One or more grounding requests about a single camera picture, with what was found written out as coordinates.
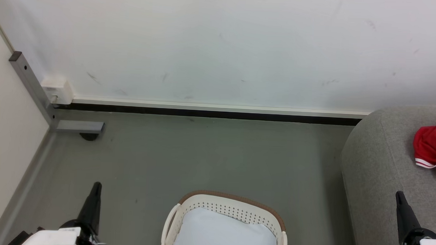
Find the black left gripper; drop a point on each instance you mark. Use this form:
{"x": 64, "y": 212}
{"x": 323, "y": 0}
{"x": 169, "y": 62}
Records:
{"x": 90, "y": 239}

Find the red garment with white stripes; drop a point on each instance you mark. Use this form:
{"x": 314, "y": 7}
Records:
{"x": 433, "y": 144}

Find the white laundry basket brown rim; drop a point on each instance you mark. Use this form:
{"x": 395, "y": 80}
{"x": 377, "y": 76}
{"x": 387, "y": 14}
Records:
{"x": 233, "y": 206}

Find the grey fabric sofa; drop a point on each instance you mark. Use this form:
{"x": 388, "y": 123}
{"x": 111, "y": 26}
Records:
{"x": 380, "y": 160}

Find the pale white cloth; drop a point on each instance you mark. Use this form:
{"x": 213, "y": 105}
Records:
{"x": 221, "y": 235}

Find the white and black baseboard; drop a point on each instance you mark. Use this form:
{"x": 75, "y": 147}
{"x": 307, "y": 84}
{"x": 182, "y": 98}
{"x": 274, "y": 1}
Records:
{"x": 204, "y": 110}

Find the black frame foot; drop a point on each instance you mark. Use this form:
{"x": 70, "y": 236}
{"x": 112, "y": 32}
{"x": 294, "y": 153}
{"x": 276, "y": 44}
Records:
{"x": 90, "y": 136}

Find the white wall socket box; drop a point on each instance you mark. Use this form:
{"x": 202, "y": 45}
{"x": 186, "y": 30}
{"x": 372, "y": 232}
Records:
{"x": 58, "y": 88}

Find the grey metal frame leg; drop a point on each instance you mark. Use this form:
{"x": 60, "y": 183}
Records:
{"x": 31, "y": 81}

